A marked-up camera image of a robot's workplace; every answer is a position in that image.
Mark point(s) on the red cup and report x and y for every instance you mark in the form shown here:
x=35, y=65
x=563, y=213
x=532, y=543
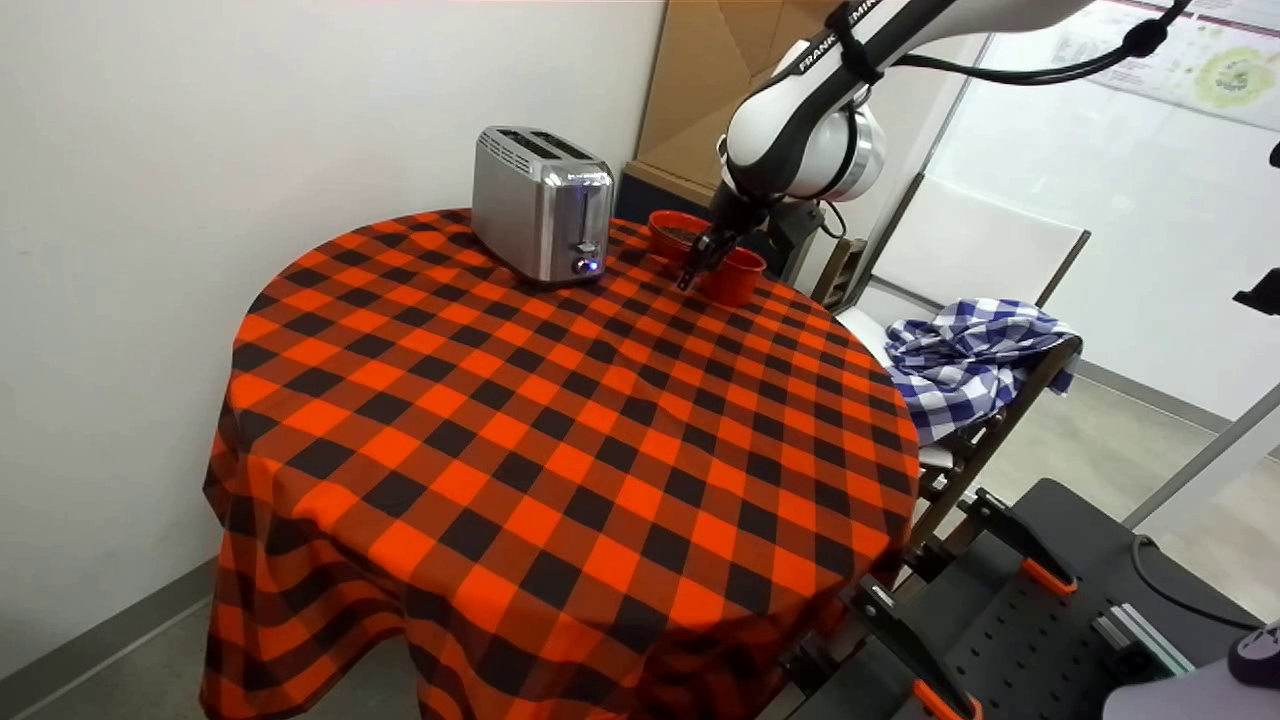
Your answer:
x=733, y=276

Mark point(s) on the silver two-slot toaster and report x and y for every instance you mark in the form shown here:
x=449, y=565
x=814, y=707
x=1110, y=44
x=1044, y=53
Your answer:
x=542, y=206

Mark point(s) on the black orange clamp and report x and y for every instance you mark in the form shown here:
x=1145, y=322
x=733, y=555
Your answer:
x=1038, y=560
x=932, y=681

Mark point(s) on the black metal cart frame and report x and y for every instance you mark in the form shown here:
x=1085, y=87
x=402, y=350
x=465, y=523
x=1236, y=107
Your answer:
x=948, y=464

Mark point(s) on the brown cardboard panel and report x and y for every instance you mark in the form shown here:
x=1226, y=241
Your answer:
x=708, y=58

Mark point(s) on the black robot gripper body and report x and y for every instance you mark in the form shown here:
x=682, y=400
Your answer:
x=733, y=217

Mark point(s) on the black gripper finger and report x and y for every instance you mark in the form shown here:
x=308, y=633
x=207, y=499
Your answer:
x=693, y=270

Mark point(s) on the white foam board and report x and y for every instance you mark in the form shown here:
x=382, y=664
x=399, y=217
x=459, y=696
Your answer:
x=957, y=245

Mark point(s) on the purple round device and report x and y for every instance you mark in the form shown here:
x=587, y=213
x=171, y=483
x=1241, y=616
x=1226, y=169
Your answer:
x=1256, y=656

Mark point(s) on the orange black plaid tablecloth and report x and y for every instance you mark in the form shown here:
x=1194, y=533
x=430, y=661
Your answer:
x=603, y=500

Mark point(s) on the black perforated work platform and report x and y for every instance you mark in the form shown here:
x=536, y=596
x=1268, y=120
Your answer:
x=1012, y=647

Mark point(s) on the black orange front clamp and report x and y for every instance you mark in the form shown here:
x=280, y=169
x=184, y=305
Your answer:
x=932, y=681

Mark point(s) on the white poster with chart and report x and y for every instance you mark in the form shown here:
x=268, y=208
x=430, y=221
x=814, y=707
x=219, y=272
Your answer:
x=1223, y=58

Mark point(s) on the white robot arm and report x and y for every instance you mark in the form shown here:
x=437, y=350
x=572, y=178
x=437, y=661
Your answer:
x=806, y=131

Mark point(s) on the blue white checkered cloth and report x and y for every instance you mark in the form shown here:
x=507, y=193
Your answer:
x=967, y=360

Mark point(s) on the red bowl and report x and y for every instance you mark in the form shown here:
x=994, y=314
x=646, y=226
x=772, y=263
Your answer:
x=672, y=235

